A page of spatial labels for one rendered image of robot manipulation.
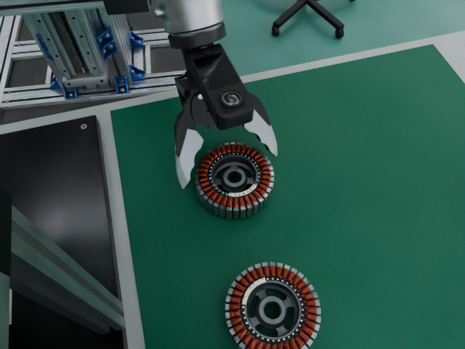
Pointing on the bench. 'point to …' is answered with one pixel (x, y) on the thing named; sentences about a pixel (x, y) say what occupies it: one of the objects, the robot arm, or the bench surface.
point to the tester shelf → (5, 263)
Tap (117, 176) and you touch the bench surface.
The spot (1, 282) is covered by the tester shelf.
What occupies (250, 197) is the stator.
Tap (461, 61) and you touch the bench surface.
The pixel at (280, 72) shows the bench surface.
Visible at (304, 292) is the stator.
